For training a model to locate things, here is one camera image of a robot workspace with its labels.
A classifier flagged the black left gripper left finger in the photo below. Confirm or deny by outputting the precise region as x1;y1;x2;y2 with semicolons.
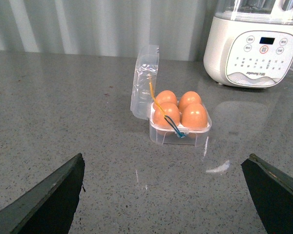
0;153;85;234

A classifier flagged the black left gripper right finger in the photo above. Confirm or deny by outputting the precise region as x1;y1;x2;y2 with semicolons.
241;154;293;234

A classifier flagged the blue rubber band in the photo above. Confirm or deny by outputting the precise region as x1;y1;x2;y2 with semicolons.
164;115;187;138

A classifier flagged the brown egg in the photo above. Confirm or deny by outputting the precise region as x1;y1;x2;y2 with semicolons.
153;90;177;110
178;91;202;113
153;102;180;127
181;103;208;129

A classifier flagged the clear plastic egg box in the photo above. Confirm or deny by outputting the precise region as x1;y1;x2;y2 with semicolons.
130;45;212;147

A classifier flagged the yellow rubber band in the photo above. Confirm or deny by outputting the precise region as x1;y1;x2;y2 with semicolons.
147;76;166;118

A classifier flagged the white Joyoung soymilk maker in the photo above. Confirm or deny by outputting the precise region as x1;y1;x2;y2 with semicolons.
203;0;293;88

